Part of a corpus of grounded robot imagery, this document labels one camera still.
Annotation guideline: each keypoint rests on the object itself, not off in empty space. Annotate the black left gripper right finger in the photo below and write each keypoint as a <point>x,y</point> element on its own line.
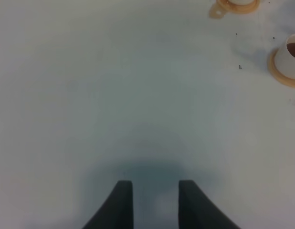
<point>197,211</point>

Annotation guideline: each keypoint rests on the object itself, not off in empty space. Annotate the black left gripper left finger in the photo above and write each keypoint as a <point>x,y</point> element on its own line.
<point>117,210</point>

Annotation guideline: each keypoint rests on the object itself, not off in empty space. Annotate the near orange coaster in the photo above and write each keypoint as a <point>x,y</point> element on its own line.
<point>275,73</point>

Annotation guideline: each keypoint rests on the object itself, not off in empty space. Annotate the orange coaster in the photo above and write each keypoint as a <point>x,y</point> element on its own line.
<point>275,73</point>
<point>221,7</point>

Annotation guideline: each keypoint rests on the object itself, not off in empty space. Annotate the near white teacup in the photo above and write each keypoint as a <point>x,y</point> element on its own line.
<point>284,60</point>

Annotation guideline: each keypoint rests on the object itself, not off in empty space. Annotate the white teacup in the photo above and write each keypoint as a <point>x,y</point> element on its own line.
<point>284,60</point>
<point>241,2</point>

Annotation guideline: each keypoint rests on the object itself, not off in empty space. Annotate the far orange coaster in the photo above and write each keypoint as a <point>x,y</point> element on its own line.
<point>221,7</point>

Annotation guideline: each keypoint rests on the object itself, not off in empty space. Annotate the far white teacup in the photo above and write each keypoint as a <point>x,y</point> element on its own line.
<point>241,2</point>

